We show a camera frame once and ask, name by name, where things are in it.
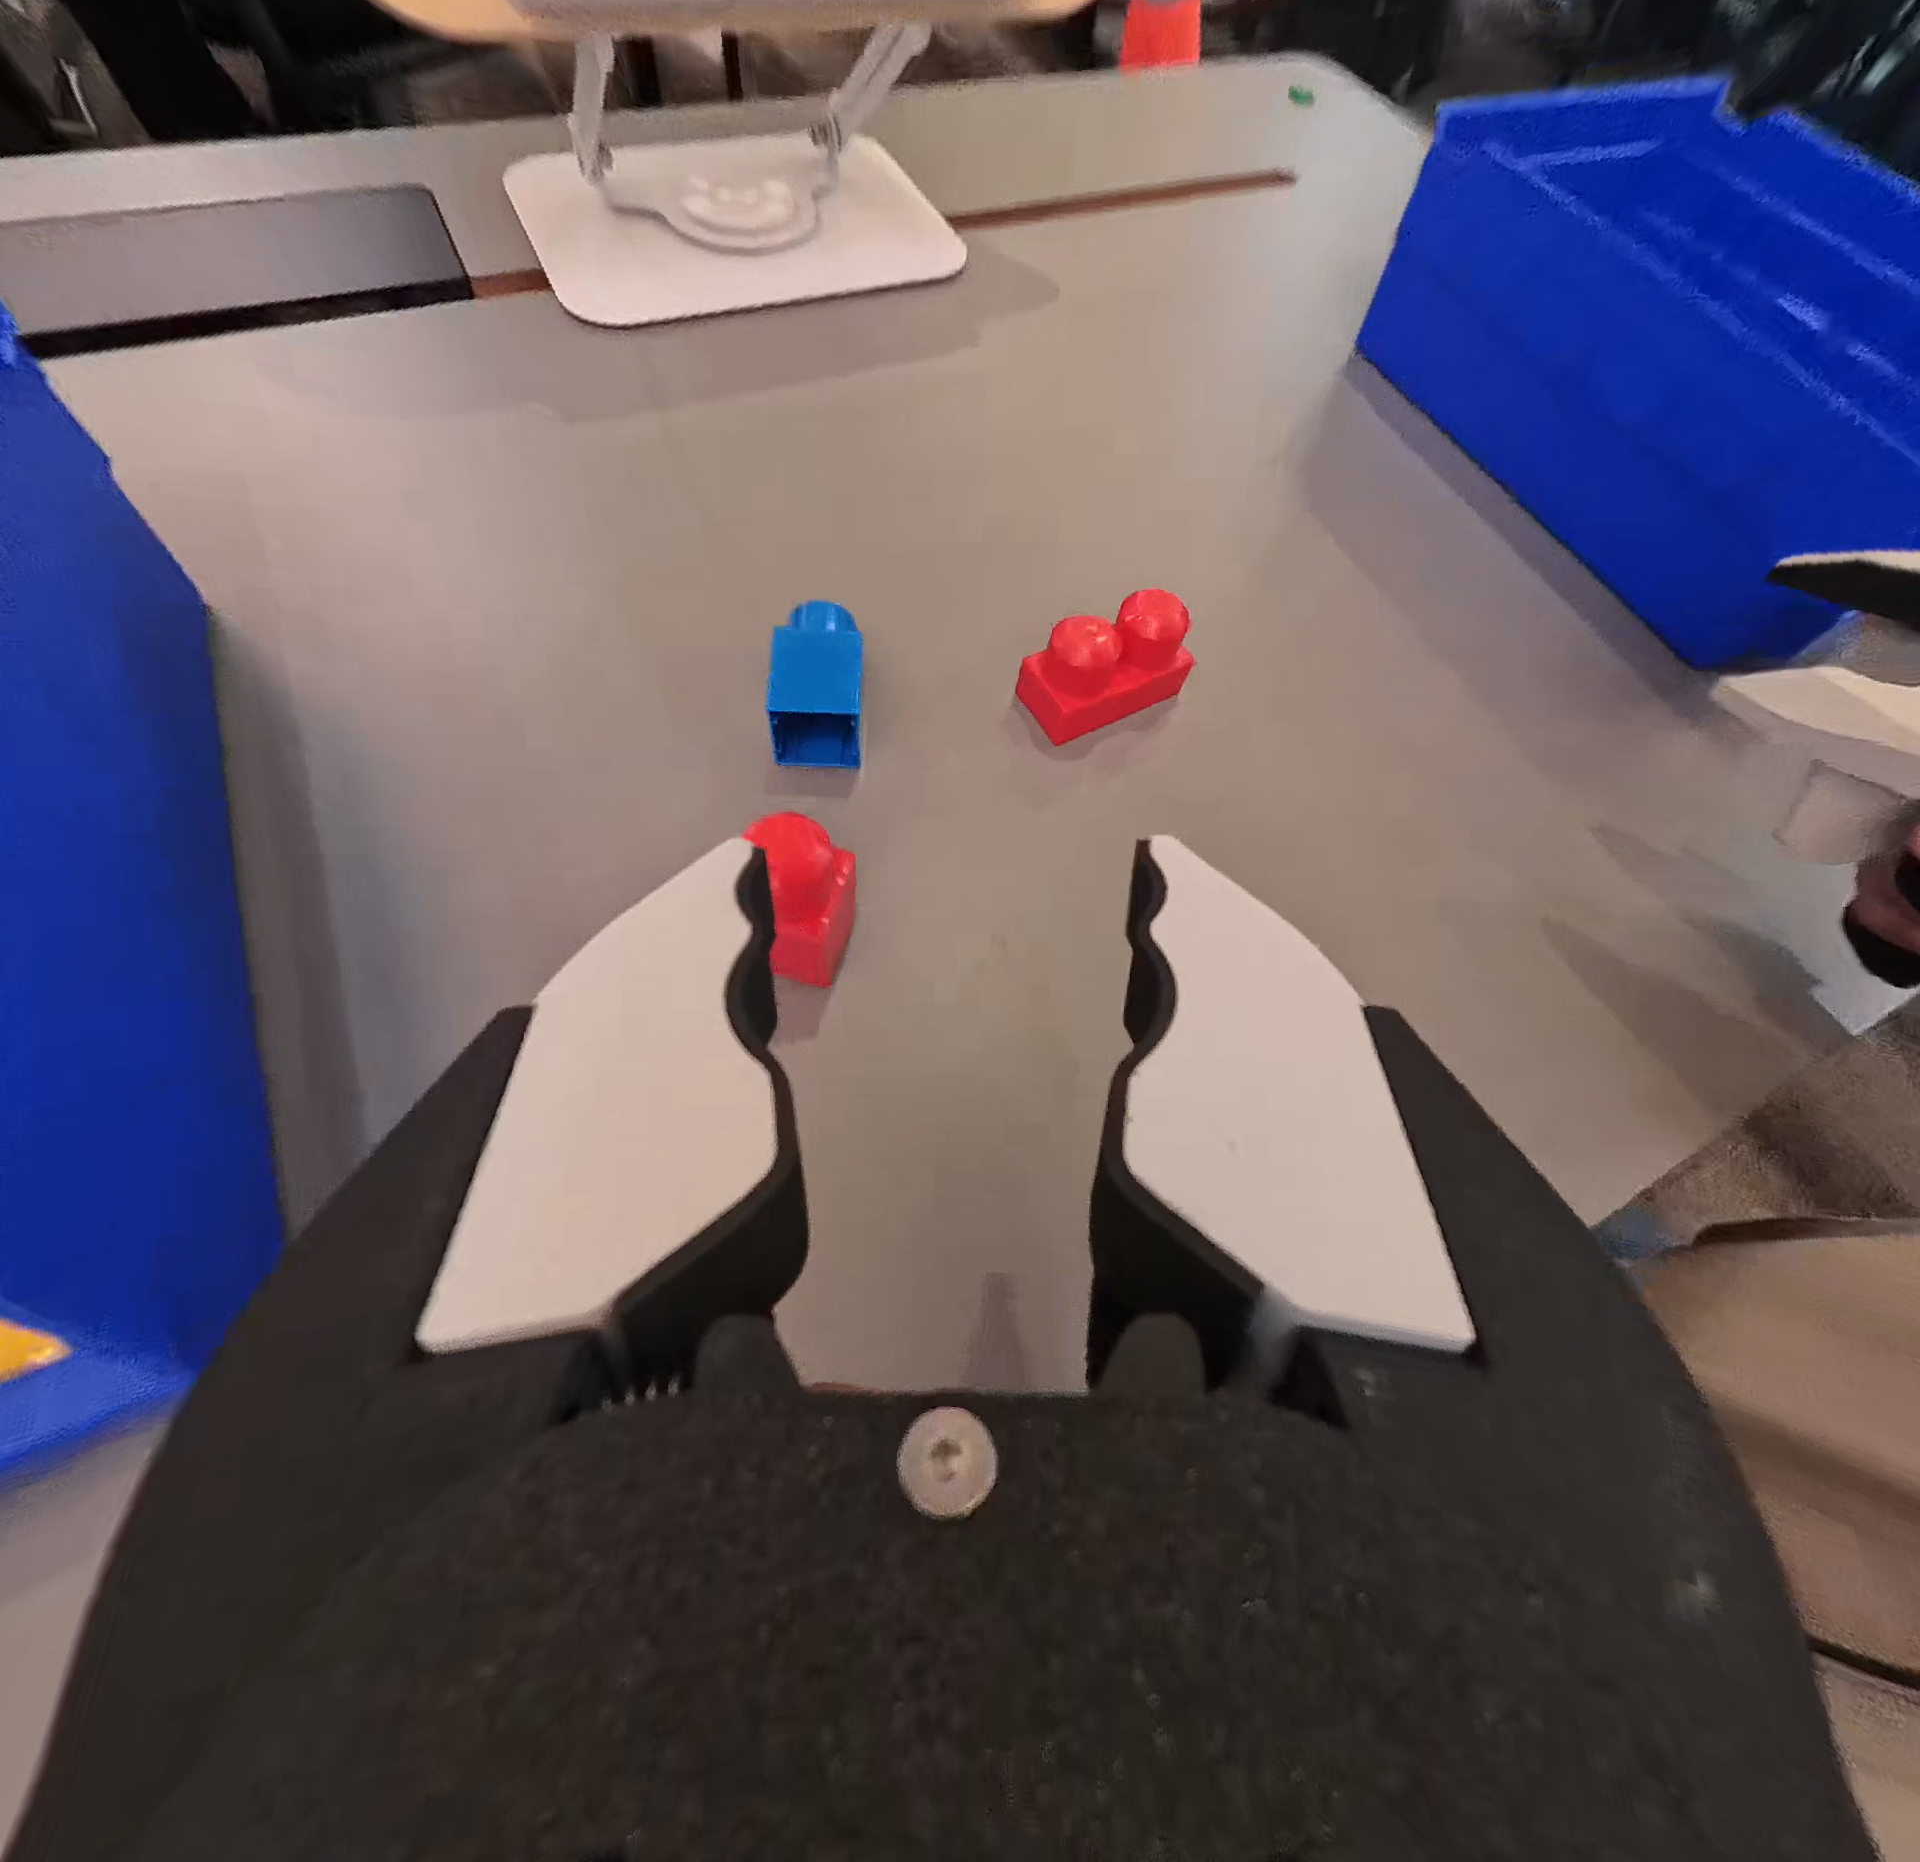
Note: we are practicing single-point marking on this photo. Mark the blue plastic bin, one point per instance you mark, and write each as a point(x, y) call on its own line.
point(120, 993)
point(1621, 364)

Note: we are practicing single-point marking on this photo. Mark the orange traffic cone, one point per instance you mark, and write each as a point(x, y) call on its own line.
point(1162, 10)

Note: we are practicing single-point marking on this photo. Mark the white document stand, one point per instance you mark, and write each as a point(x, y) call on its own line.
point(749, 244)

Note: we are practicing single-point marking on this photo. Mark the blue toy block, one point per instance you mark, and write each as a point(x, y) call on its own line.
point(817, 692)

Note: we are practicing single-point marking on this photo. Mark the red double toy block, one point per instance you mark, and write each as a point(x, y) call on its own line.
point(1095, 687)

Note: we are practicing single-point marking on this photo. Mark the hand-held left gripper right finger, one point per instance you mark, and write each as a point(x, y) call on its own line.
point(1290, 1128)

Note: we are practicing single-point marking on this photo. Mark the person's right hand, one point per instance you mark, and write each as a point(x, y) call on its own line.
point(1891, 909)

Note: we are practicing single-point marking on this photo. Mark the person's beige trousers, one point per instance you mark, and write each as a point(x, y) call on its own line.
point(1801, 1443)

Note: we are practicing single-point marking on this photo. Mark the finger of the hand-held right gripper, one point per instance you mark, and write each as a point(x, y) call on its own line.
point(1861, 581)
point(1845, 718)

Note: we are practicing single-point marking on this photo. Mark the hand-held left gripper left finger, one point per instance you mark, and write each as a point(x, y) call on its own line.
point(606, 1128)

